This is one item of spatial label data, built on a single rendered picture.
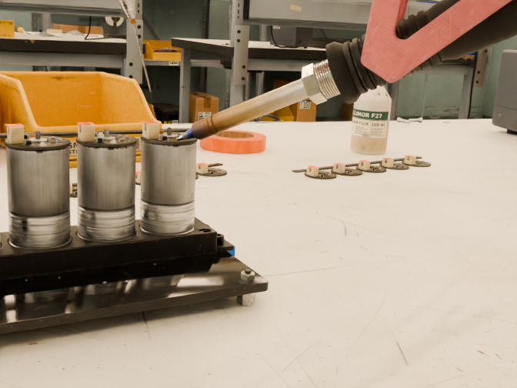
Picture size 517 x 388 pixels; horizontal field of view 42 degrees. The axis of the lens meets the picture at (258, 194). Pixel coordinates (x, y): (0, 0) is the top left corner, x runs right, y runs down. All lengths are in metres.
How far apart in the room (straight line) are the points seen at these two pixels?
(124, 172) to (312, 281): 0.10
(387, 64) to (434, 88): 5.94
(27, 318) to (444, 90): 6.08
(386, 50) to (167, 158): 0.10
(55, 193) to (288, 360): 0.11
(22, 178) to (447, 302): 0.18
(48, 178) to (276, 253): 0.13
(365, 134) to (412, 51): 0.38
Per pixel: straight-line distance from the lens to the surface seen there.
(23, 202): 0.28
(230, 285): 0.27
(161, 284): 0.27
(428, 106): 6.18
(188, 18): 4.96
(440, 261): 0.36
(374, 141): 0.63
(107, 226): 0.29
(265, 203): 0.44
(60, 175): 0.28
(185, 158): 0.29
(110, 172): 0.28
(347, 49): 0.26
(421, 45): 0.25
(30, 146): 0.27
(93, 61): 2.65
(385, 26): 0.25
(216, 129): 0.28
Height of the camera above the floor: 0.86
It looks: 14 degrees down
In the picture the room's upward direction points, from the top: 3 degrees clockwise
